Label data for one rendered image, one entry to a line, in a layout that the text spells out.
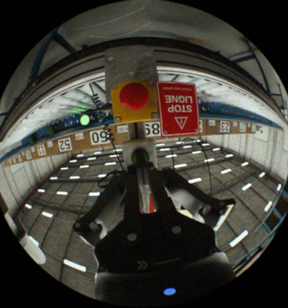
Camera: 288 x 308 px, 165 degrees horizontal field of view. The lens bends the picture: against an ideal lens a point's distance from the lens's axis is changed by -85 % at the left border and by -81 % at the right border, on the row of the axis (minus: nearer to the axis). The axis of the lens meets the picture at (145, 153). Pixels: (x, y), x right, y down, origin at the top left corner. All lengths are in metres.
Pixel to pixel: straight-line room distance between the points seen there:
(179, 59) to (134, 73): 0.13
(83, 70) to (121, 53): 0.10
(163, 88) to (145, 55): 0.10
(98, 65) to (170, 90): 0.19
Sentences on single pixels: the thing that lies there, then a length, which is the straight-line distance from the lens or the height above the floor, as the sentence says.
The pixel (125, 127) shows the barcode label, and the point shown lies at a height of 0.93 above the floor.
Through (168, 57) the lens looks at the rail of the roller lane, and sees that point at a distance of 0.31.
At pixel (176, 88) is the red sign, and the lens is 0.26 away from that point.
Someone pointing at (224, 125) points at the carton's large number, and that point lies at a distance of 1.23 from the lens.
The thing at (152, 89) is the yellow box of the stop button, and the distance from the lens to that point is 0.18.
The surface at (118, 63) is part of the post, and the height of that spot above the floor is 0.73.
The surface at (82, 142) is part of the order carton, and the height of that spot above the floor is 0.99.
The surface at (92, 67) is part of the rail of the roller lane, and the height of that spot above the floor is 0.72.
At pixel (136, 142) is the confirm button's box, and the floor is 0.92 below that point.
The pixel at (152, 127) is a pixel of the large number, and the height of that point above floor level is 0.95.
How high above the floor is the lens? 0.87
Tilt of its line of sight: 18 degrees up
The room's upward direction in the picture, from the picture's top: 174 degrees clockwise
